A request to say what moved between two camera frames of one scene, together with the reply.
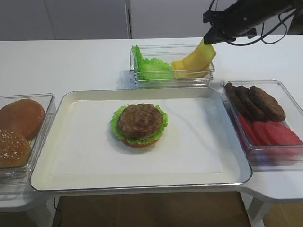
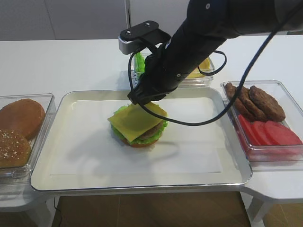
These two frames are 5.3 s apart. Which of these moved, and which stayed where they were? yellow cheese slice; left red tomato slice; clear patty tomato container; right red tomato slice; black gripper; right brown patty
Moved: yellow cheese slice; black gripper
Stayed: left red tomato slice; clear patty tomato container; right brown patty; right red tomato slice
